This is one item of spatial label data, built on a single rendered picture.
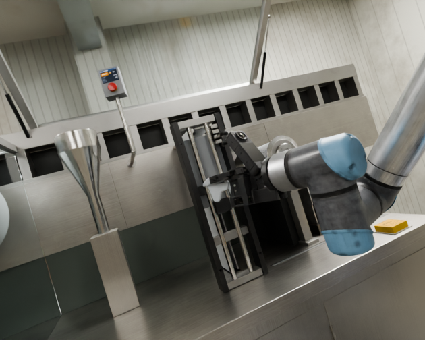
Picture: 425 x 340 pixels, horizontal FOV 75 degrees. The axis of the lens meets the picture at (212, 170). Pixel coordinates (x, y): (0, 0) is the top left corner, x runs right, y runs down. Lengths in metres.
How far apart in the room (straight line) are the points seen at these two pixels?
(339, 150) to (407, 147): 0.14
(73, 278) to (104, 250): 0.33
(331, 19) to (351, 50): 0.44
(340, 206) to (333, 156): 0.08
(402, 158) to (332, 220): 0.16
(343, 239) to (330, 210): 0.05
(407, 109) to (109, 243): 0.89
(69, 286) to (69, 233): 0.21
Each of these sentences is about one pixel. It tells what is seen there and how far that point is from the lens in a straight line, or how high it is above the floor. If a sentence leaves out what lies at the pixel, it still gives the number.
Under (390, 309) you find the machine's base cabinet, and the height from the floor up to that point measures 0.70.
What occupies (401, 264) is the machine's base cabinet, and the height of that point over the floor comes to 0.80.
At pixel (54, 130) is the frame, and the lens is 1.36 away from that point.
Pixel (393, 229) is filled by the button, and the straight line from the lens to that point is 1.08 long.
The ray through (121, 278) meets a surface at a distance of 1.05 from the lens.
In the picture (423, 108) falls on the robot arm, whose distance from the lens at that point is 0.55.
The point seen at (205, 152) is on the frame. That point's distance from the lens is 0.91.
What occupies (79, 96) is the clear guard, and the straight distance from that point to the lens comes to 1.33.
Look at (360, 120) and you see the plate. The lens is 1.92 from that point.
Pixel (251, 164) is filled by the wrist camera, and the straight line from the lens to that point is 0.56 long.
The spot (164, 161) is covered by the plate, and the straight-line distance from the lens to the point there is 1.31.
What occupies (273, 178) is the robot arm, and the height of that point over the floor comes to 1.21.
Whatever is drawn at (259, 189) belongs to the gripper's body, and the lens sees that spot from 0.57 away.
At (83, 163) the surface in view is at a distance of 1.03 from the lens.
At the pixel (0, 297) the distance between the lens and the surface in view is 0.93.
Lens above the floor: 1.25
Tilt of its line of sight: 1 degrees up
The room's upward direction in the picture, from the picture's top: 17 degrees counter-clockwise
